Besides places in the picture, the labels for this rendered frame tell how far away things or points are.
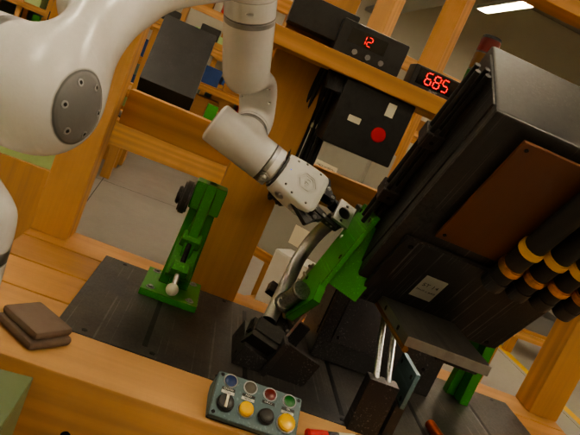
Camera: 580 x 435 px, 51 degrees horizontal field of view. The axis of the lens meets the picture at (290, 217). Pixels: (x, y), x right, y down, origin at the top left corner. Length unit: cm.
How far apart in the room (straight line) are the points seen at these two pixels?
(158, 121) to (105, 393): 78
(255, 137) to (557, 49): 1200
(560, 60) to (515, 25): 117
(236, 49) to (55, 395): 63
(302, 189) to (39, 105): 74
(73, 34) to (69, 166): 96
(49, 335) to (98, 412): 14
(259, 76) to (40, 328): 56
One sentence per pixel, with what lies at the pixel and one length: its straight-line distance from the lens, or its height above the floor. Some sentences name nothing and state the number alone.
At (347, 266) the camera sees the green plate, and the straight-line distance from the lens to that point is 119.
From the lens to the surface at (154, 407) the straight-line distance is 102.
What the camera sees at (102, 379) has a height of 90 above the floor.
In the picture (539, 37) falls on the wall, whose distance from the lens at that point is 1286.
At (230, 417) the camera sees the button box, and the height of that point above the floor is 92.
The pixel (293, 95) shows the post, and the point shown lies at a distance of 148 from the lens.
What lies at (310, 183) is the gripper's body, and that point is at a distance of 124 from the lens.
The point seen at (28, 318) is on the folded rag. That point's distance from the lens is 107.
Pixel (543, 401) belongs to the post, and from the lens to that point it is 190.
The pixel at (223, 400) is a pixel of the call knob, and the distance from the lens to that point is 102.
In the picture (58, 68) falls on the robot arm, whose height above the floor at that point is 135.
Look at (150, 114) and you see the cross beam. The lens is 159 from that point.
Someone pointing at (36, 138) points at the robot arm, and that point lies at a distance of 59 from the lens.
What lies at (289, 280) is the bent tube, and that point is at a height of 106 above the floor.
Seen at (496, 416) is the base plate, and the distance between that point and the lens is 166.
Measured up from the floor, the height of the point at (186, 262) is 99.
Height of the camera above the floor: 141
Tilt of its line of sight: 10 degrees down
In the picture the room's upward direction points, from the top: 23 degrees clockwise
